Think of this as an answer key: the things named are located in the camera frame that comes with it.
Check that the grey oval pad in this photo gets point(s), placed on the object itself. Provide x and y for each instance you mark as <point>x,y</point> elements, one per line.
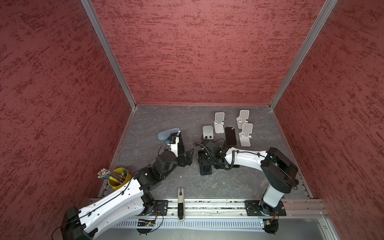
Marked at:
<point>162,136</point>

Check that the yellow cup with pens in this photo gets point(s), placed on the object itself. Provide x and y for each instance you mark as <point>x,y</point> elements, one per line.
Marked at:
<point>116,178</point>

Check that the aluminium rail frame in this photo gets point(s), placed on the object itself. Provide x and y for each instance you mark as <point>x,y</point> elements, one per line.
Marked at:
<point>240,208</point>

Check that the black phone with sticker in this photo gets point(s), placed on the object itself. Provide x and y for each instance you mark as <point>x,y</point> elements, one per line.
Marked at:
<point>230,135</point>

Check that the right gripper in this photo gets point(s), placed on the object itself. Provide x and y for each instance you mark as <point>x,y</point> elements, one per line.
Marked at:
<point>201,158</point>

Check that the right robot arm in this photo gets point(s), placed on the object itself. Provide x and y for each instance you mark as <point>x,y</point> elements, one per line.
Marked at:
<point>279,170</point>

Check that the white phone stand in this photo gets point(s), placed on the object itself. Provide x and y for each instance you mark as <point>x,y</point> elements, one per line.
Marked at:
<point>219,122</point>
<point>242,118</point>
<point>245,135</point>

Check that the purple edged phone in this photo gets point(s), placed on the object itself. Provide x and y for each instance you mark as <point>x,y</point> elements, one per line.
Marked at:
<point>180,145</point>

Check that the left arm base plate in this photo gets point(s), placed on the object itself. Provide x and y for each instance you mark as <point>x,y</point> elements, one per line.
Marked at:
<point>160,206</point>

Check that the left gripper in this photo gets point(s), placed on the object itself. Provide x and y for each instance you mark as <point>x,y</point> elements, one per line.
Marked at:
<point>188,158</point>

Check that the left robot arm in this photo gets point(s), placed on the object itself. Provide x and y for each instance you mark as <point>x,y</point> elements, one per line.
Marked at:
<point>132,199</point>

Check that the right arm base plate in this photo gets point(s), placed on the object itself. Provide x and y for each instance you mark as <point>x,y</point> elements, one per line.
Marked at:
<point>258,208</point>

